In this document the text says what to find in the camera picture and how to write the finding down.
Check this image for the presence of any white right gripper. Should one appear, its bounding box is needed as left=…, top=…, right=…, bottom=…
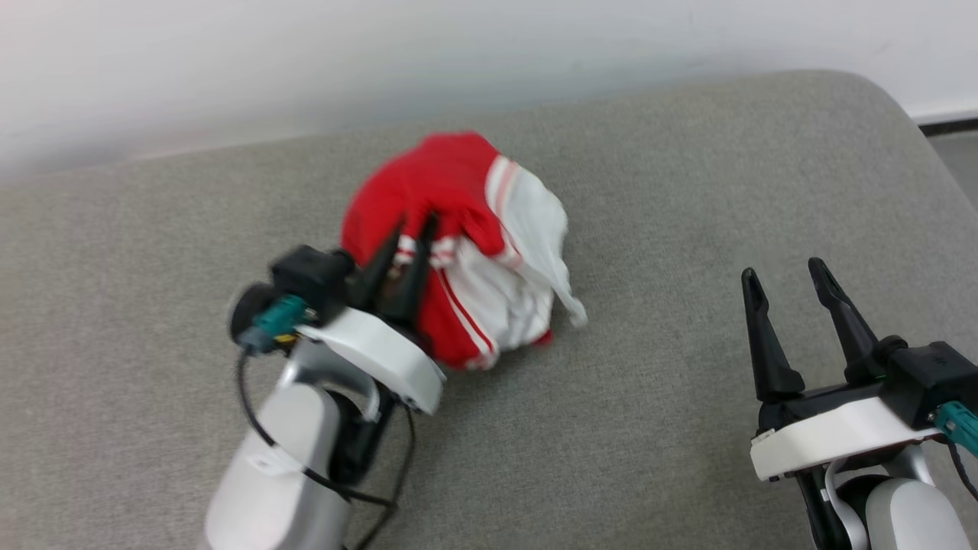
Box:
left=740, top=257, right=948, bottom=484

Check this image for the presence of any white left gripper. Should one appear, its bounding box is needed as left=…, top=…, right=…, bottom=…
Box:
left=296, top=213, right=448, bottom=417

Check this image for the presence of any red white basketball jersey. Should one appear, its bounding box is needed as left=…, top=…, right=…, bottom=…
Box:
left=340, top=131, right=588, bottom=372

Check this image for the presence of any grey fabric sofa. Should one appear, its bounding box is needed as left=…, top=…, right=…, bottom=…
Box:
left=0, top=70, right=978, bottom=550

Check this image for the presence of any teal left camera connector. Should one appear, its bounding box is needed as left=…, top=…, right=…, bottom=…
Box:
left=243, top=296, right=309, bottom=354

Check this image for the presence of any teal camera connector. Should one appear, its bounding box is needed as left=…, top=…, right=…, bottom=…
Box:
left=243, top=296, right=309, bottom=354
left=933, top=402, right=978, bottom=461

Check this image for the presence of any teal right camera connector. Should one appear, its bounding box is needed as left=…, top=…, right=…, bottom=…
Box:
left=933, top=402, right=978, bottom=461

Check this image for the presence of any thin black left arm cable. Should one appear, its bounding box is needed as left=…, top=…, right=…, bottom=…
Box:
left=236, top=348, right=417, bottom=550

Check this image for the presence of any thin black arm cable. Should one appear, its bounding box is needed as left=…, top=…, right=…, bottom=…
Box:
left=236, top=348, right=417, bottom=550
left=946, top=439, right=978, bottom=505

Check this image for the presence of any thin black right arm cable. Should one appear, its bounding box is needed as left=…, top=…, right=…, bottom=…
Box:
left=946, top=439, right=978, bottom=505

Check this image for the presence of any black wall baseboard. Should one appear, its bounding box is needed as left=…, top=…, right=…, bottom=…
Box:
left=917, top=118, right=978, bottom=138

